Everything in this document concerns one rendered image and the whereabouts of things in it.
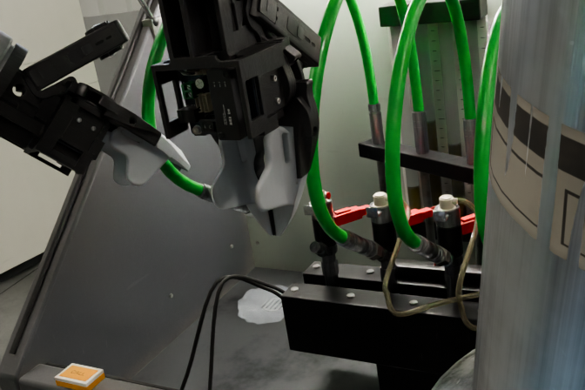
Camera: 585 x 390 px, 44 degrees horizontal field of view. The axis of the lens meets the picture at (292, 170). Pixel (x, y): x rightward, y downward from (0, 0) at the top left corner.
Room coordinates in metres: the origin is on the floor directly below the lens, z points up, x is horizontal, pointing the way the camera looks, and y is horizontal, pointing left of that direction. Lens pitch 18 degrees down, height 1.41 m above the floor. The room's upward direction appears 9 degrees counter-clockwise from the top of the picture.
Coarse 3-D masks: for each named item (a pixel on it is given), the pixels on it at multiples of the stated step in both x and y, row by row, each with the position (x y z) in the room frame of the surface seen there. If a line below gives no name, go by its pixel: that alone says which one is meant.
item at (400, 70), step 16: (416, 0) 0.73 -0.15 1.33; (448, 0) 0.82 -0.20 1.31; (416, 16) 0.71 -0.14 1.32; (400, 32) 0.70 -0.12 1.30; (464, 32) 0.85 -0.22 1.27; (400, 48) 0.68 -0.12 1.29; (464, 48) 0.85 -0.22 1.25; (400, 64) 0.67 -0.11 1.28; (464, 64) 0.86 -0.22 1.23; (400, 80) 0.66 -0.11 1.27; (464, 80) 0.86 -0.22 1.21; (400, 96) 0.66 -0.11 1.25; (464, 96) 0.86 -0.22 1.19; (400, 112) 0.65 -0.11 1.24; (464, 112) 0.87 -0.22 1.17; (400, 128) 0.65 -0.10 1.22; (464, 128) 0.87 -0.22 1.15; (400, 192) 0.63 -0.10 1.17; (400, 208) 0.63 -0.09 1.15; (400, 224) 0.63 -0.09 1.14; (416, 240) 0.65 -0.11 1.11; (432, 256) 0.69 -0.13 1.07; (448, 256) 0.73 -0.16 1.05
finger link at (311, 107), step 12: (300, 84) 0.51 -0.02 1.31; (312, 84) 0.52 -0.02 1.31; (300, 96) 0.51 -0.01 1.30; (312, 96) 0.52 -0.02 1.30; (288, 108) 0.51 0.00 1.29; (300, 108) 0.51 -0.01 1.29; (312, 108) 0.51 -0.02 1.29; (288, 120) 0.51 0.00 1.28; (300, 120) 0.51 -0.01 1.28; (312, 120) 0.51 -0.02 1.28; (300, 132) 0.51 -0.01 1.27; (312, 132) 0.51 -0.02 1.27; (300, 144) 0.51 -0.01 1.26; (312, 144) 0.51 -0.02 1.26; (300, 156) 0.51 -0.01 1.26; (312, 156) 0.52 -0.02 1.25; (300, 168) 0.51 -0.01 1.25
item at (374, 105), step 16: (352, 0) 0.99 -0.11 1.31; (352, 16) 1.00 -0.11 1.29; (160, 32) 0.78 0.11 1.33; (160, 48) 0.78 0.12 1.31; (368, 48) 1.01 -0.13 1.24; (368, 64) 1.01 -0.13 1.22; (144, 80) 0.77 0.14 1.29; (368, 80) 1.01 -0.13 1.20; (144, 96) 0.76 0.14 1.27; (368, 96) 1.01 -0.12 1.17; (144, 112) 0.76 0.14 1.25; (176, 176) 0.77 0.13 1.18; (192, 192) 0.78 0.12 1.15
